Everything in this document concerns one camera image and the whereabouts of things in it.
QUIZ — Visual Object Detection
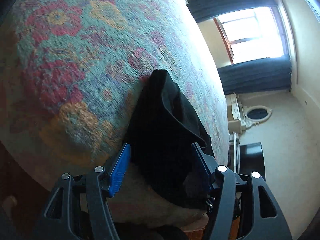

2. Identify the dark blue curtain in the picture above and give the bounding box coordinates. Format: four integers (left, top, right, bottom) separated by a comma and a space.
217, 55, 292, 95
187, 0, 277, 23

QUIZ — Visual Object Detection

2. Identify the white tv stand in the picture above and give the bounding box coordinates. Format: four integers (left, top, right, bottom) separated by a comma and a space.
228, 132, 240, 173

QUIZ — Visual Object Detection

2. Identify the bright window with red frame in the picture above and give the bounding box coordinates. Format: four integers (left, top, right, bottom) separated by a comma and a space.
214, 7, 288, 64

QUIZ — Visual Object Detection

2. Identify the black flat television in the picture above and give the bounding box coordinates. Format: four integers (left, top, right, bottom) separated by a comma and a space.
239, 142, 266, 180

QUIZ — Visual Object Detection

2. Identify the dark blue curtain upper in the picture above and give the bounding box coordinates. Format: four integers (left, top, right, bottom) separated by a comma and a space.
187, 0, 277, 23

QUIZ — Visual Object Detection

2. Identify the cream dresser cabinet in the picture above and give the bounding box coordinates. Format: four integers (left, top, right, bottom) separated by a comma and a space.
226, 93, 246, 134

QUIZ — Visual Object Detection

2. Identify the white ornate oval mirror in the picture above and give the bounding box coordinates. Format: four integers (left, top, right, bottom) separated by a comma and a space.
242, 105, 272, 129

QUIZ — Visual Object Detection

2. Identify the dark blue curtain lower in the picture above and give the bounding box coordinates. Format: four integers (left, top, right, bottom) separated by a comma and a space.
217, 55, 292, 95

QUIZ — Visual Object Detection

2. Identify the black pant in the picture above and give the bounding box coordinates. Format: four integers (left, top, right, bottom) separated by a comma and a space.
124, 70, 214, 210

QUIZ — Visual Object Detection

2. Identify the floral woven bedspread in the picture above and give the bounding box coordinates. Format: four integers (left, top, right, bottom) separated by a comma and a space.
0, 0, 230, 227

